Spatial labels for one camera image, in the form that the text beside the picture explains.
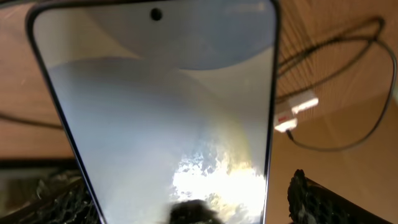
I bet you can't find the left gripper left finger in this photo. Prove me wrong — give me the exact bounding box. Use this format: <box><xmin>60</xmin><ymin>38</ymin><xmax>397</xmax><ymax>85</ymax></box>
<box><xmin>1</xmin><ymin>169</ymin><xmax>100</xmax><ymax>224</ymax></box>

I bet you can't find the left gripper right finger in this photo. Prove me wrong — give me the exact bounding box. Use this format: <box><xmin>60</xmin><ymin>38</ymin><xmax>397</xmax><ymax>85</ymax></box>
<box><xmin>287</xmin><ymin>169</ymin><xmax>389</xmax><ymax>224</ymax></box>

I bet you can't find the Galaxy S24+ smartphone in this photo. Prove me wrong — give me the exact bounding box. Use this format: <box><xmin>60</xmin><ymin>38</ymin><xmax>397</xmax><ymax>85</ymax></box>
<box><xmin>25</xmin><ymin>0</ymin><xmax>280</xmax><ymax>223</ymax></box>

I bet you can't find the black charging cable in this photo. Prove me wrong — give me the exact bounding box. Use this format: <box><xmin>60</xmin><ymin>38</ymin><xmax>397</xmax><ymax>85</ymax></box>
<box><xmin>0</xmin><ymin>17</ymin><xmax>398</xmax><ymax>153</ymax></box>

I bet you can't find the white power strip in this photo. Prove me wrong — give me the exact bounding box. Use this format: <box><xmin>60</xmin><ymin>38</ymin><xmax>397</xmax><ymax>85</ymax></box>
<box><xmin>274</xmin><ymin>90</ymin><xmax>319</xmax><ymax>133</ymax></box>

